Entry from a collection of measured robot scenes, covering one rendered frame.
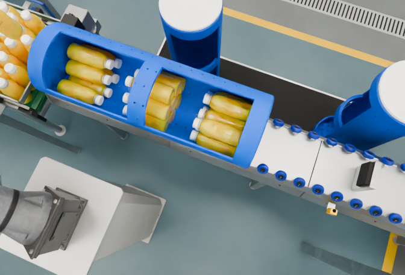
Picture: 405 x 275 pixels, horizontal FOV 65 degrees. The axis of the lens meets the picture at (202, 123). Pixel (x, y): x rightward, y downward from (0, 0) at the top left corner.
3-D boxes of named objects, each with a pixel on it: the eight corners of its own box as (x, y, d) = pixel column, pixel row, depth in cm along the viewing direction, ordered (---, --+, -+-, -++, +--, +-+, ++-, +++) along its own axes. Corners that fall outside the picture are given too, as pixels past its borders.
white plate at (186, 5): (146, -4, 141) (147, -3, 142) (181, 41, 135) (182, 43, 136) (198, -36, 144) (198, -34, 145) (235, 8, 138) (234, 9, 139)
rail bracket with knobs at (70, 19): (78, 45, 151) (69, 34, 141) (65, 40, 152) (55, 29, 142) (88, 28, 153) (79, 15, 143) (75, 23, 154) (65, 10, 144)
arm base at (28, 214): (34, 251, 85) (-7, 244, 79) (20, 239, 96) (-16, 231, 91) (58, 196, 90) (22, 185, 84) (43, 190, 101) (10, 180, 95)
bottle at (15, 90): (23, 107, 144) (0, 94, 128) (15, 97, 145) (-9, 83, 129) (35, 97, 145) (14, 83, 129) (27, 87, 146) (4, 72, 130)
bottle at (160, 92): (167, 108, 117) (126, 93, 119) (173, 99, 122) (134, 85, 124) (169, 93, 113) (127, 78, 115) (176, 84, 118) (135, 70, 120)
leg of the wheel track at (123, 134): (126, 140, 231) (95, 116, 170) (119, 137, 231) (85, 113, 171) (129, 133, 232) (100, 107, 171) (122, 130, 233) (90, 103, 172)
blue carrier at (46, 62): (244, 173, 128) (254, 161, 101) (51, 101, 138) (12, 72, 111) (266, 110, 135) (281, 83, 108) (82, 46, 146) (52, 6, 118)
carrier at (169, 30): (170, 76, 227) (193, 107, 220) (146, -3, 142) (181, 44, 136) (203, 54, 230) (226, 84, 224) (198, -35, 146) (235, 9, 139)
